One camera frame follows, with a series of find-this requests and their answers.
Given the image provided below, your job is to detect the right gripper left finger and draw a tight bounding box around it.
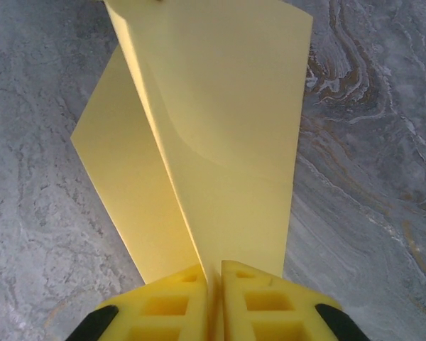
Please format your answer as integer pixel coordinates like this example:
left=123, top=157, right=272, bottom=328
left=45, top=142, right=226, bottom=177
left=65, top=263, right=209, bottom=341

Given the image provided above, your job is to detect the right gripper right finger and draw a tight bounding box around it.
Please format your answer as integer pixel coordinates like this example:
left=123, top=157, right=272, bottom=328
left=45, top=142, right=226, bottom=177
left=222, top=260, right=365, bottom=341

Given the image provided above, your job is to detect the yellow paper sheet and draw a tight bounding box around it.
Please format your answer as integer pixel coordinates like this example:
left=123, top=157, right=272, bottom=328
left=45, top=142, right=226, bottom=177
left=70, top=0, right=314, bottom=285

